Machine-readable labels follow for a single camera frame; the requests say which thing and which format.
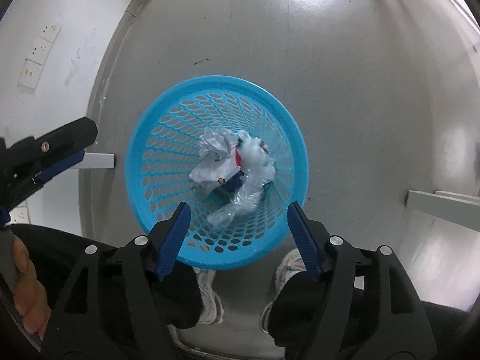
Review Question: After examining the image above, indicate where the red-seal zip bag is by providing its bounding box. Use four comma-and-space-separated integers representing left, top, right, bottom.
189, 149, 244, 192

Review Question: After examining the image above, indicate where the white left sneaker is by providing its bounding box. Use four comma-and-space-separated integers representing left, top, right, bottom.
194, 268, 226, 325

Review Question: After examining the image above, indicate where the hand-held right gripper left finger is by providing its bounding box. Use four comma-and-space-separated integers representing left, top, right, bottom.
40, 201, 192, 360

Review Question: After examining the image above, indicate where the white sneaker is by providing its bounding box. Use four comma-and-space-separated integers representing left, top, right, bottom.
260, 249, 307, 333
194, 268, 226, 325

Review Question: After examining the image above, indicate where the crumpled white tissue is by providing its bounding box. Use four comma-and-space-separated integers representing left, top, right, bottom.
199, 127, 239, 163

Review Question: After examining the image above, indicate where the white right sneaker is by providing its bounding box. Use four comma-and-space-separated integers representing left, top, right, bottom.
260, 249, 307, 333

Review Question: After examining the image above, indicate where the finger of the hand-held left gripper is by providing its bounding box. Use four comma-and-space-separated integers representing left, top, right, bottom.
15, 149, 86, 196
7, 117, 99, 170

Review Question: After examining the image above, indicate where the blue perforated plastic basket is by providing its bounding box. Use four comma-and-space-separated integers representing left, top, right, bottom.
125, 76, 310, 272

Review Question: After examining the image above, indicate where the dark blue wrapper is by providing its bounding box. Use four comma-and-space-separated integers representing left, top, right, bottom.
214, 170, 247, 203

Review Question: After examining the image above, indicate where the white wall socket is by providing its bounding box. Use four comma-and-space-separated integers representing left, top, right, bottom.
9, 204, 29, 223
29, 37, 53, 63
40, 20, 62, 43

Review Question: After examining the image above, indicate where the clear plastic wrap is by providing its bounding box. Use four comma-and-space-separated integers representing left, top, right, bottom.
206, 131, 277, 229

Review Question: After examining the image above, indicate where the person's left hand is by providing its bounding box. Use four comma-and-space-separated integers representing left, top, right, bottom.
9, 238, 53, 340

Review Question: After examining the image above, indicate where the white table leg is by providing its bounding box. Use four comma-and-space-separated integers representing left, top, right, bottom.
407, 190, 480, 229
80, 152, 116, 170

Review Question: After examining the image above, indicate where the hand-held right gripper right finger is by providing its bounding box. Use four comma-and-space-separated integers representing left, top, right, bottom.
287, 201, 437, 360

